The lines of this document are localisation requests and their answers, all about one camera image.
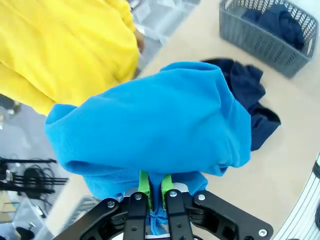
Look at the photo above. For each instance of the person in yellow hoodie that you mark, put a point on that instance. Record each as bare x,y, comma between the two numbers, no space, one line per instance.
62,50

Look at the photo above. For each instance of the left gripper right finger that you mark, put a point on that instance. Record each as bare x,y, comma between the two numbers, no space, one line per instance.
178,217

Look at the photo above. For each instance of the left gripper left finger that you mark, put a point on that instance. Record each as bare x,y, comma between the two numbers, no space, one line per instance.
136,217

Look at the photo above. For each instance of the person's left hand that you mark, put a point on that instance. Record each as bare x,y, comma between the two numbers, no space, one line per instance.
141,42

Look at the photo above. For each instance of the bright blue garment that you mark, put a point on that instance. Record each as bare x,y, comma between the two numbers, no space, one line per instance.
150,120

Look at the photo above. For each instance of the dark navy garment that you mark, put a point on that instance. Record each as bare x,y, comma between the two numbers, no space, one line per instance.
260,125
275,22

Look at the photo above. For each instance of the gray woven plastic basket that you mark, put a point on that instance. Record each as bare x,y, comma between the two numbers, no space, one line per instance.
255,42
85,207

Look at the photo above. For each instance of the person's left forearm yellow sleeve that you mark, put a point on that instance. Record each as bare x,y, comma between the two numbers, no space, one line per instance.
125,37

